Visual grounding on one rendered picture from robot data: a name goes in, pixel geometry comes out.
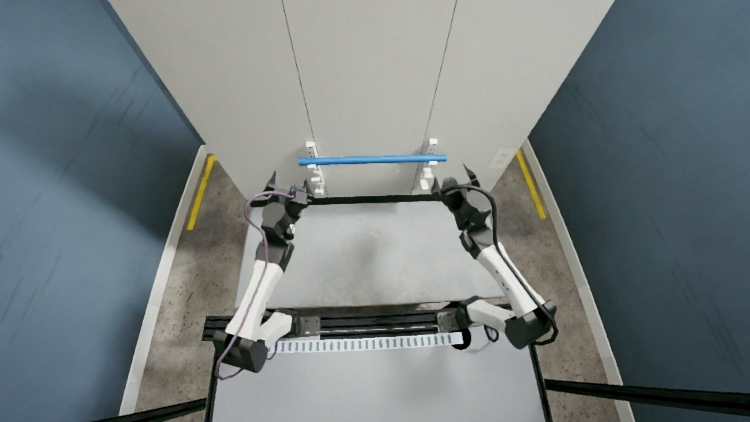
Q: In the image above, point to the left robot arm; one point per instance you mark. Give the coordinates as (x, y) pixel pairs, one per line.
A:
(251, 355)

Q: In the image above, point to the blue metal bar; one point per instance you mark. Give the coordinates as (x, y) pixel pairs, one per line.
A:
(372, 159)

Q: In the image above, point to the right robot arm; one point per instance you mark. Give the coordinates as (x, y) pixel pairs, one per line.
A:
(521, 326)

